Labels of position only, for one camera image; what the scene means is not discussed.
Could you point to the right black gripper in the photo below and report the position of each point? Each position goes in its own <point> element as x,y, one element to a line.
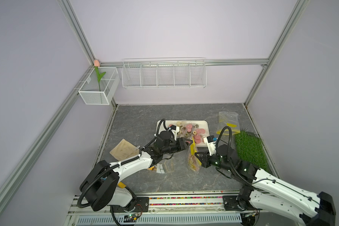
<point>204,159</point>

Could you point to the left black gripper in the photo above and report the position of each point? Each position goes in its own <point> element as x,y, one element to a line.
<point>181,143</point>

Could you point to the cookie ziploc bag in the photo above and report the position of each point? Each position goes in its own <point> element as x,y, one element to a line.
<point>193,163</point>
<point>163,168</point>
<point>226,118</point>

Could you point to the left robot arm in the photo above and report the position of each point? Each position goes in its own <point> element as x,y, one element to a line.
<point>102,186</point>

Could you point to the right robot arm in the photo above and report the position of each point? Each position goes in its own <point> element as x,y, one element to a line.
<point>263,191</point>

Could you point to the poured wrapped cookie pile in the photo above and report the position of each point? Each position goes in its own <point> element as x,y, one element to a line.
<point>195,130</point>

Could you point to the green artificial grass mat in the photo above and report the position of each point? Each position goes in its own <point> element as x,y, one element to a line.
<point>250,148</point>

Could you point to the beige work glove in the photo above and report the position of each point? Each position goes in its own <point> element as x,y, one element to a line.
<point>124,150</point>

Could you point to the pink artificial tulip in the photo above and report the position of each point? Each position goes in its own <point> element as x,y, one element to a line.
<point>98,73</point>

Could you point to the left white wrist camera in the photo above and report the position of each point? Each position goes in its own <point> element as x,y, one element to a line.
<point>174,130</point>

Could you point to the white wire wall basket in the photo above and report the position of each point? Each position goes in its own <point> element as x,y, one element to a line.
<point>173,72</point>

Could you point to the white mesh wall box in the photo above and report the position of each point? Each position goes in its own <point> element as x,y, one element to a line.
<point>89,90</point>

